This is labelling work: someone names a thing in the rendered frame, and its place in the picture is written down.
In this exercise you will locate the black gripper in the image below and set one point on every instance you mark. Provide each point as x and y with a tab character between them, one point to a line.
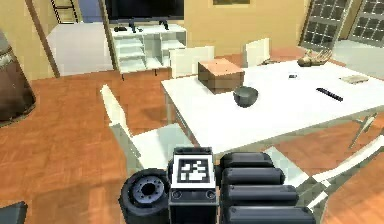
145	195

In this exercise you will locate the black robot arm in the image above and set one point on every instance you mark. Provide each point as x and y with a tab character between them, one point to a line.
200	186

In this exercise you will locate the white chair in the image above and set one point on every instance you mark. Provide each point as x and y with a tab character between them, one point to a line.
133	133
191	61
256	51

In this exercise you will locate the dark grey flat object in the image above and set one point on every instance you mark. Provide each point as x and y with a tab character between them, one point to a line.
12	213

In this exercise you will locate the dark grey bowl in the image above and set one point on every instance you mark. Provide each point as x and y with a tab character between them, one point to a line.
245	96

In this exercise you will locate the brown cardboard box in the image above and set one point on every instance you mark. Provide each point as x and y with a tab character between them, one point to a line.
220	75

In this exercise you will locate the white television stand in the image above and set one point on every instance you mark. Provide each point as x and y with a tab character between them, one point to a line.
146	48

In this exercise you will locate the white dining table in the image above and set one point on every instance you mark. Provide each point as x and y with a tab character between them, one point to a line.
266	106

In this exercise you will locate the small black object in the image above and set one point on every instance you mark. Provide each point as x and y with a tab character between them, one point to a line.
120	29

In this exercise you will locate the dark brown round object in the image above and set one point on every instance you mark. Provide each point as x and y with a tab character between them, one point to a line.
13	86

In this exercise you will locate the black television set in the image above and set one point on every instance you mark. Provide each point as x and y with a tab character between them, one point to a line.
145	10

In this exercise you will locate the small white black card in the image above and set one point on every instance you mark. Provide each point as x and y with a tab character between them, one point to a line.
292	76

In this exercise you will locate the wooden ladder shelf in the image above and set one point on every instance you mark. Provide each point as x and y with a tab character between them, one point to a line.
65	10

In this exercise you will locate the black remote control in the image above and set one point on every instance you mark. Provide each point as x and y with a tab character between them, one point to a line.
329	94

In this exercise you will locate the pale flat book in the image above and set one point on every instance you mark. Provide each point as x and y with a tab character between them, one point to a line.
354	79

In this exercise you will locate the grey grid window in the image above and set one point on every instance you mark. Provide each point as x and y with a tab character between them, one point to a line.
325	23
368	21

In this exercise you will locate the framed wall picture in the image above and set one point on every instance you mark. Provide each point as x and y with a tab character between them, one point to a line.
231	2

